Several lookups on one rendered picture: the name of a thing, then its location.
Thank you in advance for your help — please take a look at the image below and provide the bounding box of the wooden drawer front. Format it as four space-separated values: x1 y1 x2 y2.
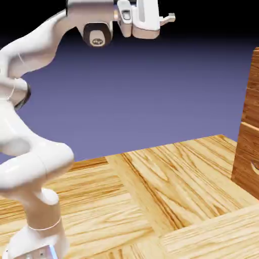
241 48 259 129
231 122 259 200

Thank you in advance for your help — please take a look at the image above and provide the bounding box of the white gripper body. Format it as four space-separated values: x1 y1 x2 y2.
131 0 162 40

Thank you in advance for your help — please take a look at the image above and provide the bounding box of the brown wooden cabinet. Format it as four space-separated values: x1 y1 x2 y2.
231 47 259 201

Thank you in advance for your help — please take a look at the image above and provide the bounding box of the curved metal drawer handle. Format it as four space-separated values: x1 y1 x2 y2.
250 160 259 176

